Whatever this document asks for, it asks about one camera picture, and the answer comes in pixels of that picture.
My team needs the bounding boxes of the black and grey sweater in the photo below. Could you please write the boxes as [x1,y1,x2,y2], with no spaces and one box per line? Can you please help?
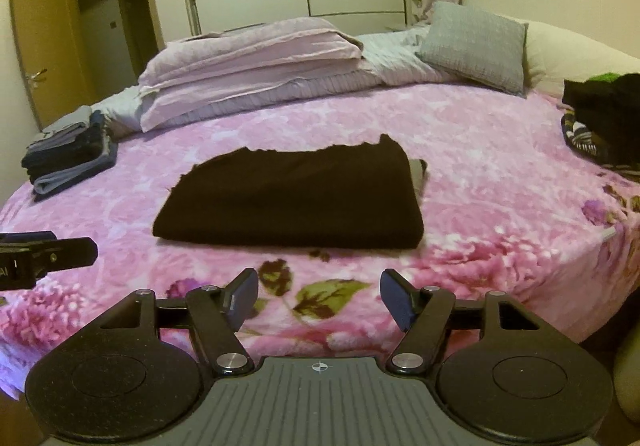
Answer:
[152,133,428,251]

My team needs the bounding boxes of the folded pink quilt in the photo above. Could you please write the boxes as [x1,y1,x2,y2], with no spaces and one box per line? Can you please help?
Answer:
[136,17,366,133]

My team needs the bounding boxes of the cream long pillow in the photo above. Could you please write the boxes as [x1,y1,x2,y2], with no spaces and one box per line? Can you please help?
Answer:
[500,15,640,98]

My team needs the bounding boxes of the grey pillow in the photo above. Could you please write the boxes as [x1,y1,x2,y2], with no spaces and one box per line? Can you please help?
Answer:
[415,1,530,98]

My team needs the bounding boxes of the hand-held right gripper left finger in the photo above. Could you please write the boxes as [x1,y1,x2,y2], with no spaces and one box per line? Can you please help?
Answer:
[97,267,260,376]

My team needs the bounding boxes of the black garment pile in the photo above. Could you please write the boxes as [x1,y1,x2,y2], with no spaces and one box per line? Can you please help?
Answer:
[561,74,640,168]

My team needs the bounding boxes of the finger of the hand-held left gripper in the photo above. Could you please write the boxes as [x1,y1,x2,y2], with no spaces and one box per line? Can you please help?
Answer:
[47,237,99,273]

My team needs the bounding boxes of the stack of folded clothes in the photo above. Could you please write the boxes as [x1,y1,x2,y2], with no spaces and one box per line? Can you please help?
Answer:
[21,107,120,201]

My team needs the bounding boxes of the yellow wooden door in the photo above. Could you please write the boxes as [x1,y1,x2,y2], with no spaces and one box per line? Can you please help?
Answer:
[7,0,97,133]

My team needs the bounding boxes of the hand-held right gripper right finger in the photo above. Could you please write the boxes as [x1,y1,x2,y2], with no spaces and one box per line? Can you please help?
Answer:
[380,269,545,376]

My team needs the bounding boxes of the pink floral blanket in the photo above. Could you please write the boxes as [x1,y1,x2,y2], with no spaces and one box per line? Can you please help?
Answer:
[0,80,640,402]

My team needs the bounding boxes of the striped dark cloth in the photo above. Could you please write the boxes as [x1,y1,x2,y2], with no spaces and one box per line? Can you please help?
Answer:
[560,112,610,158]

